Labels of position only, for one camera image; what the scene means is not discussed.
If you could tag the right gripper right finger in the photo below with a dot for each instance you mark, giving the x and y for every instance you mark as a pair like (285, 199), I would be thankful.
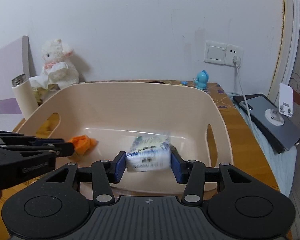
(194, 174)

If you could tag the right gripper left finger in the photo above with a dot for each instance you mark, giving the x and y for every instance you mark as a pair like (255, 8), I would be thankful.
(102, 173)

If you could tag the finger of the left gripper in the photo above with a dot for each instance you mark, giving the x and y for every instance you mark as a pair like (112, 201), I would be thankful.
(15, 139)
(60, 149)

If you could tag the blue white tissue pack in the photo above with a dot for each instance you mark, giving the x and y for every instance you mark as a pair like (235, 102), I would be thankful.
(148, 158)

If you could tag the orange crumpled object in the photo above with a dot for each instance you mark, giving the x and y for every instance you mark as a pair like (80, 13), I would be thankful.
(83, 144)

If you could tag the beige plastic storage basket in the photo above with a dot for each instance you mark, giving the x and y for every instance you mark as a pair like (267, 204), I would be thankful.
(115, 113)

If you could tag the green plastic bag packet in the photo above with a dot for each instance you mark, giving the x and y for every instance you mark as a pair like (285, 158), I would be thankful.
(150, 140)

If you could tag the cream thermos bottle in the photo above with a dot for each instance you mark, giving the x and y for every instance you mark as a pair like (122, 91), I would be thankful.
(24, 95)

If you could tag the gold tissue box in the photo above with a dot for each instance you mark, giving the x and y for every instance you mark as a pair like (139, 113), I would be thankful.
(41, 88)

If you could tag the lilac headboard panel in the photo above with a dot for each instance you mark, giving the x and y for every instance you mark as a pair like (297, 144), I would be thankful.
(14, 60)

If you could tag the blue toy figurine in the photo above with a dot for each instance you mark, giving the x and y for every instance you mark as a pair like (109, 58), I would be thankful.
(201, 80)

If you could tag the grey laptop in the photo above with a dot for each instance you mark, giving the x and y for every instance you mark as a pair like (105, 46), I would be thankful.
(280, 132)

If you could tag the white plush lamb toy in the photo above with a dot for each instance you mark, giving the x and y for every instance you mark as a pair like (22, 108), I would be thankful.
(58, 68)

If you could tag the white phone stand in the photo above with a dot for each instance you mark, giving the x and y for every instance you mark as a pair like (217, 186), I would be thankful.
(285, 108)

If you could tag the white wall switch socket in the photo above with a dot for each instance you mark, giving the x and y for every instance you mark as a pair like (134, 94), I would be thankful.
(221, 53)

